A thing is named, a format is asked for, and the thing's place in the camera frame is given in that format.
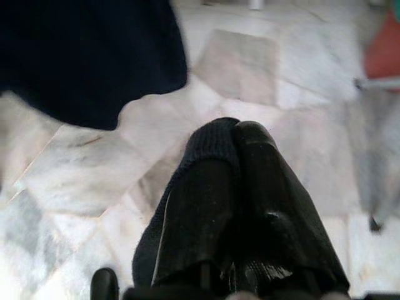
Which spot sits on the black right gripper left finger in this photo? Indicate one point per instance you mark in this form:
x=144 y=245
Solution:
x=200 y=218

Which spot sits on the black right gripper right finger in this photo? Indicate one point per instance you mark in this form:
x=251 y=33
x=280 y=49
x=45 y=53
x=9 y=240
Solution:
x=268 y=203

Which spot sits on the silver metal clothes rack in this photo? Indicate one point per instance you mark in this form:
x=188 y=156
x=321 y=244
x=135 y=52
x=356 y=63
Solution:
x=375 y=84

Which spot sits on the red bin teal rim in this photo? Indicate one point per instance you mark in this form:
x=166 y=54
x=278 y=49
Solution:
x=384 y=59

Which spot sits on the navy blue shirt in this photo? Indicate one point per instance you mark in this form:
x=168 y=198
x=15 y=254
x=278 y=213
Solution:
x=78 y=56

